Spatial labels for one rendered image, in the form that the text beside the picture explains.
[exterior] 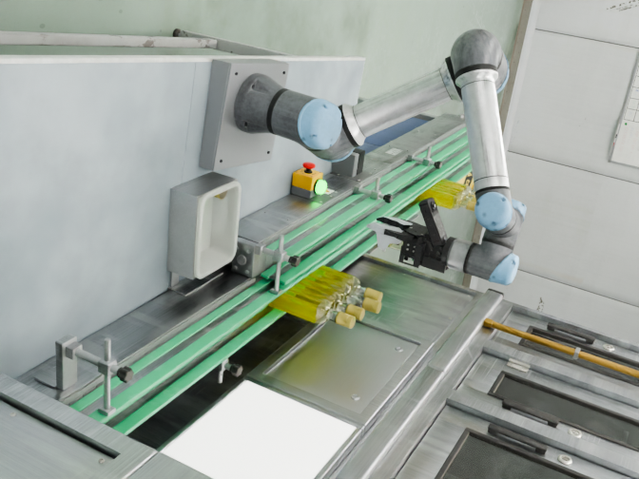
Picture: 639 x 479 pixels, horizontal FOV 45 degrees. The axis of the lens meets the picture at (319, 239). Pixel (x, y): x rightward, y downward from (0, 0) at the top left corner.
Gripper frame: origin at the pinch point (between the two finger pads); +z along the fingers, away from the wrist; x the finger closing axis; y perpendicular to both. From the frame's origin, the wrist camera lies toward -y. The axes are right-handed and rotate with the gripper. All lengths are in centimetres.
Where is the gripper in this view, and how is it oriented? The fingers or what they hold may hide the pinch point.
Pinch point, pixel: (377, 220)
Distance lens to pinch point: 192.4
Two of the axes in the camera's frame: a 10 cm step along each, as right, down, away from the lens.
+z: -8.7, -2.9, 3.9
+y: -1.3, 9.1, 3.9
